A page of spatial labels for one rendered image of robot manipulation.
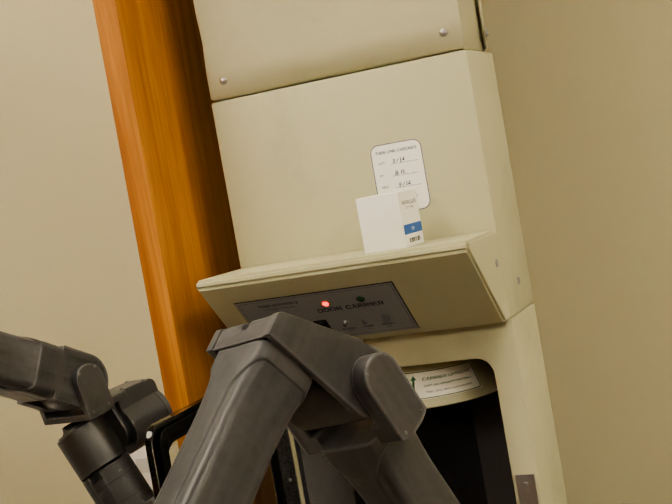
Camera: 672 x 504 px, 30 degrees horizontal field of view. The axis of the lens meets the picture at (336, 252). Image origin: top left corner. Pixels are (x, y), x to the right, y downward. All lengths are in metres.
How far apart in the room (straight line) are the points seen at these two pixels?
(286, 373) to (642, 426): 1.00
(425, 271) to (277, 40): 0.34
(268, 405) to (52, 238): 1.30
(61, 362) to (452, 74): 0.52
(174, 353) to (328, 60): 0.38
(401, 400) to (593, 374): 0.90
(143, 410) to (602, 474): 0.75
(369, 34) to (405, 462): 0.59
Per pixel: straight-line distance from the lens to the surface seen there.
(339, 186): 1.44
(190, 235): 1.52
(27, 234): 2.20
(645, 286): 1.81
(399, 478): 1.00
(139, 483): 1.36
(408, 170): 1.41
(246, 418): 0.90
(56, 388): 1.32
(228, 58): 1.50
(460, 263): 1.30
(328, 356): 0.94
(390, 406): 0.96
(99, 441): 1.35
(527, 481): 1.44
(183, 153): 1.53
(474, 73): 1.41
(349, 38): 1.44
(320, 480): 1.57
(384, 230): 1.34
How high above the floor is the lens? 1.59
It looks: 3 degrees down
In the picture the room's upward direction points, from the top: 10 degrees counter-clockwise
